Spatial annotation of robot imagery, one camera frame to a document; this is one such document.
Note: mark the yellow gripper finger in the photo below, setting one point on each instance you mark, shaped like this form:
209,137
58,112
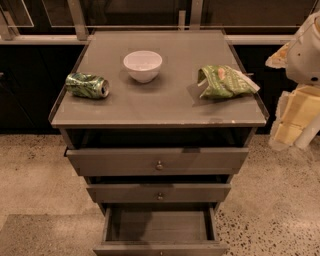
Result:
279,58
282,136

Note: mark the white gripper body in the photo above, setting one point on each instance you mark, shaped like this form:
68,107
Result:
304,56

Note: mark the green jalapeno chip bag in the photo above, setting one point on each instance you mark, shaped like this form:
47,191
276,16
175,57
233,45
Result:
224,82

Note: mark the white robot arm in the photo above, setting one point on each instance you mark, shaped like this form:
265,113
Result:
303,67

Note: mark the grey top drawer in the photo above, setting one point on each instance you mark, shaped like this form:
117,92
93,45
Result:
156,161

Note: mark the grey drawer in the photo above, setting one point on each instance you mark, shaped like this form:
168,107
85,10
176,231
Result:
160,230
156,161
166,193

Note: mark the grey drawer cabinet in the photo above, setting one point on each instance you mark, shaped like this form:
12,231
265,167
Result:
166,112

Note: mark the grey middle drawer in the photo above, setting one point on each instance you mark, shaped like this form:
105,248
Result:
166,193

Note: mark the grey bottom drawer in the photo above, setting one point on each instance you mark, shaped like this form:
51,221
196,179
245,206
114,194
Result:
160,230

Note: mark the white ceramic bowl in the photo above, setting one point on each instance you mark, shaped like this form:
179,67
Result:
143,66

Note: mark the crushed green soda can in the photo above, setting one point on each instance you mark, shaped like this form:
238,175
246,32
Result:
87,85

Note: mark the metal railing frame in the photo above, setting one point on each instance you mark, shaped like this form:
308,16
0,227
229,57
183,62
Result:
47,19

